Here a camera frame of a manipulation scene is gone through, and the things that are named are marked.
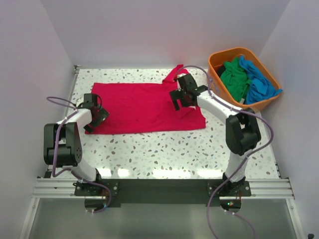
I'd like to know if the red t-shirt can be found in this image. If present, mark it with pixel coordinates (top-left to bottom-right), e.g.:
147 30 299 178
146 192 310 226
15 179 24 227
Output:
92 65 206 135

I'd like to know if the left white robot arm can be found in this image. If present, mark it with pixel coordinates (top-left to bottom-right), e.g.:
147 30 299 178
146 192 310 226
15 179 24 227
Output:
43 93 109 195

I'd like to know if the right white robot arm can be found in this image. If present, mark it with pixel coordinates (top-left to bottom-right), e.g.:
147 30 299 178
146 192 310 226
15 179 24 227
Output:
169 74 261 196

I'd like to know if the orange plastic basket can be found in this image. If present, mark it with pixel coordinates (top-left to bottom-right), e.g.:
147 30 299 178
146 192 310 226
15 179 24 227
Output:
208 47 283 111

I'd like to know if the green t-shirt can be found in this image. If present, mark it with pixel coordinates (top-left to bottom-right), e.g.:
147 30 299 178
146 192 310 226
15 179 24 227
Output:
220 57 251 102

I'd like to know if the blue t-shirt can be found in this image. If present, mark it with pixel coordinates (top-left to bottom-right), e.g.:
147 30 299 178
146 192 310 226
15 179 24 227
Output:
239 55 283 105

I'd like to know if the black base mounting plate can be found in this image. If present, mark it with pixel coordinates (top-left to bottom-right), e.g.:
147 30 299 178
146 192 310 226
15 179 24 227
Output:
73 179 252 209

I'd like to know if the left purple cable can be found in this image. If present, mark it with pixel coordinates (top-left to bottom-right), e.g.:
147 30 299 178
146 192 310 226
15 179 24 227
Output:
46 96 117 214

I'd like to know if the aluminium table edge rail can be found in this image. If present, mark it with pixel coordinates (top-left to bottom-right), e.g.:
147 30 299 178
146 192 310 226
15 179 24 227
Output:
18 65 82 239

